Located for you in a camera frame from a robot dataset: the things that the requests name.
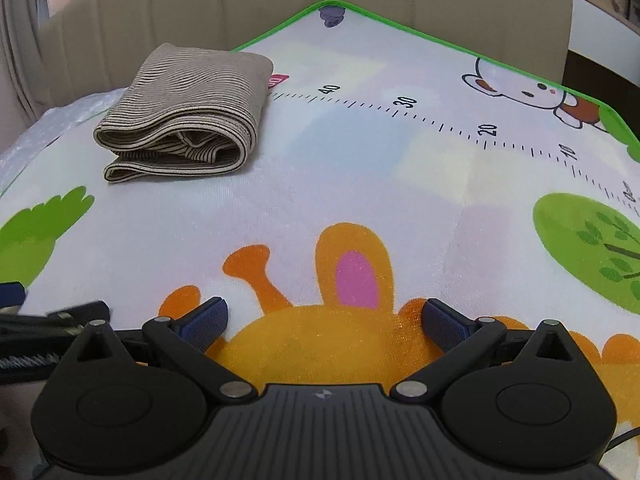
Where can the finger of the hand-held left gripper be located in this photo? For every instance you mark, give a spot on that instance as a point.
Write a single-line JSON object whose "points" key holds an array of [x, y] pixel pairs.
{"points": [[85, 310], [10, 293]]}

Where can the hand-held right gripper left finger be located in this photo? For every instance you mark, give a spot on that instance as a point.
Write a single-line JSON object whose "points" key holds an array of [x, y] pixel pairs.
{"points": [[202, 322]]}

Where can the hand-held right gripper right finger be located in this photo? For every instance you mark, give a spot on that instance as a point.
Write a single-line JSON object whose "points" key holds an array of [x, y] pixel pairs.
{"points": [[442, 322]]}

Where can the beige striped sweater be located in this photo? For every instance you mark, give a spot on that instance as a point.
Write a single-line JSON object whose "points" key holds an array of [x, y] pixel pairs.
{"points": [[190, 105]]}

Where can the white quilted bed cover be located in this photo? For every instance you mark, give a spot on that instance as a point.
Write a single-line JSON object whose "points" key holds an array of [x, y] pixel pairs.
{"points": [[45, 135]]}

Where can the cartoon printed play mat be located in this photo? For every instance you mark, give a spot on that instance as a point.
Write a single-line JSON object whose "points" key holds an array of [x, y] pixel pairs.
{"points": [[350, 160]]}

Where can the beige upholstered headboard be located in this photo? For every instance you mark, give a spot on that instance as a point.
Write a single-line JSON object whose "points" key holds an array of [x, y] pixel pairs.
{"points": [[200, 5]]}

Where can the white desk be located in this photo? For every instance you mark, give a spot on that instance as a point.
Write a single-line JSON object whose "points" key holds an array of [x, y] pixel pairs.
{"points": [[610, 30]]}

